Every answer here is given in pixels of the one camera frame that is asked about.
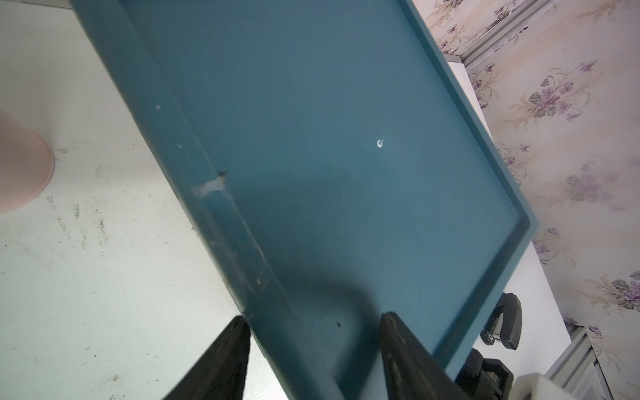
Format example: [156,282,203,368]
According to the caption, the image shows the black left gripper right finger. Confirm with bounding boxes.
[379,312,469,400]

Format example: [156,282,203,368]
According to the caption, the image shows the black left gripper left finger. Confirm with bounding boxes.
[164,316,251,400]

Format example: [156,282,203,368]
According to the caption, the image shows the black stapler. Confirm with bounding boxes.
[480,293,523,350]

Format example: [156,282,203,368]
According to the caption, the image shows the teal drawer cabinet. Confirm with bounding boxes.
[73,1,537,399]

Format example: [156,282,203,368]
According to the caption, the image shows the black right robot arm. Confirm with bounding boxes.
[455,348,574,400]

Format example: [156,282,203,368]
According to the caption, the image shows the pink pen cup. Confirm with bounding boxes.
[1,111,55,213]

